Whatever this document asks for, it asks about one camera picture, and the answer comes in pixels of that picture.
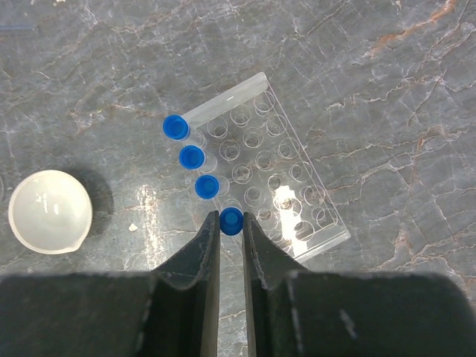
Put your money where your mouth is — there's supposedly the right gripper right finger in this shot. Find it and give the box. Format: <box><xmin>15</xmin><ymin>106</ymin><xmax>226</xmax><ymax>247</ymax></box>
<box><xmin>242</xmin><ymin>213</ymin><xmax>475</xmax><ymax>356</ymax></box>

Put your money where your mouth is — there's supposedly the clear acrylic tube rack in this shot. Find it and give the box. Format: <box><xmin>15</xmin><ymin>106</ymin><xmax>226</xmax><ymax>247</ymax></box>
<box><xmin>182</xmin><ymin>72</ymin><xmax>350</xmax><ymax>263</ymax></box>

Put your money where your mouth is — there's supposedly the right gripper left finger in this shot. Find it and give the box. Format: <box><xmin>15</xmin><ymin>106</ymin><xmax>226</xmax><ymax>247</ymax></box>
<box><xmin>1</xmin><ymin>211</ymin><xmax>220</xmax><ymax>356</ymax></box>

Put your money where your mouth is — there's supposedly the white evaporating dish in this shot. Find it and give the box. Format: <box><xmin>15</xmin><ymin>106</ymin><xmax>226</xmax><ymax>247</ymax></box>
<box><xmin>8</xmin><ymin>170</ymin><xmax>93</xmax><ymax>255</ymax></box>

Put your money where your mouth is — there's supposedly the blue capped test tube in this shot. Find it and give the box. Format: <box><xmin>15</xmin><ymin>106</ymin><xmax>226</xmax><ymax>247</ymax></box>
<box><xmin>195</xmin><ymin>175</ymin><xmax>220</xmax><ymax>199</ymax></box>
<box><xmin>162</xmin><ymin>115</ymin><xmax>190</xmax><ymax>141</ymax></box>
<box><xmin>179</xmin><ymin>145</ymin><xmax>205</xmax><ymax>170</ymax></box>
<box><xmin>219</xmin><ymin>207</ymin><xmax>243</xmax><ymax>236</ymax></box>

